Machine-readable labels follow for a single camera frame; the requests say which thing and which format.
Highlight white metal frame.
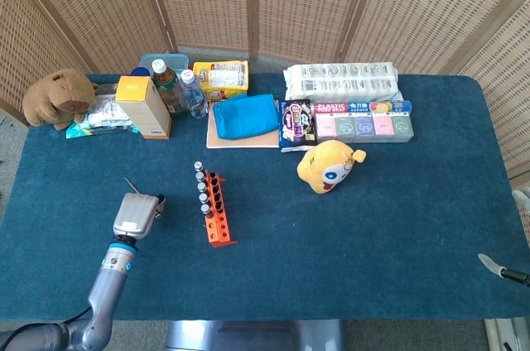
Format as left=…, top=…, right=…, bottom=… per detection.
left=484, top=317, right=530, bottom=351

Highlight white tissue roll pack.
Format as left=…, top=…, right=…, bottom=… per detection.
left=282, top=61, right=404, bottom=103

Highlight green tea bottle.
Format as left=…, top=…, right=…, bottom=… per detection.
left=149, top=58, right=189, bottom=118

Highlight rattan folding screen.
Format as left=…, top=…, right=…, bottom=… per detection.
left=0, top=0, right=530, bottom=180

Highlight brown capybara plush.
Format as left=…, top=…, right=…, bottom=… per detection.
left=21, top=68, right=100, bottom=132

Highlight blue plastic container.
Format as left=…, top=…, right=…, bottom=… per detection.
left=137, top=51, right=190, bottom=79

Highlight pastel tissue packet bundle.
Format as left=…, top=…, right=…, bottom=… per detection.
left=315, top=112, right=416, bottom=145

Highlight crumpled plastic wrapper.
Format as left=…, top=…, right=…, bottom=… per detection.
left=65, top=94, right=140, bottom=140

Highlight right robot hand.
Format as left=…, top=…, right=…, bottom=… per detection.
left=477, top=185, right=530, bottom=287

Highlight yellow plush toy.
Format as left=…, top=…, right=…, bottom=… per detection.
left=296, top=138, right=368, bottom=195

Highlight orange test tube rack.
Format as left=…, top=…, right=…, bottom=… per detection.
left=203, top=175, right=239, bottom=249

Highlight yellow snack box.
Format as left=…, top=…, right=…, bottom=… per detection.
left=192, top=60, right=250, bottom=103

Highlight blue pouch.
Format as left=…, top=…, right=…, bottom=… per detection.
left=211, top=93, right=280, bottom=141

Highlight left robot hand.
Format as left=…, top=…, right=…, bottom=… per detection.
left=112, top=192, right=166, bottom=241

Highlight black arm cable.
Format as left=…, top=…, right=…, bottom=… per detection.
left=10, top=306, right=93, bottom=338

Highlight plastic food wrap box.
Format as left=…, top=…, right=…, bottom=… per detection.
left=312, top=99, right=413, bottom=115

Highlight tall cream yellow carton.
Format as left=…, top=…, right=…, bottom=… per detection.
left=114, top=75, right=173, bottom=141

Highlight clear water bottle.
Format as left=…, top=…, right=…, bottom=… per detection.
left=180, top=68, right=210, bottom=119

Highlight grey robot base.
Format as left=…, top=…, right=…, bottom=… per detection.
left=165, top=319, right=345, bottom=351

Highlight dark purple snack pack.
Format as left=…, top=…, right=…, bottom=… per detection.
left=278, top=98, right=319, bottom=153

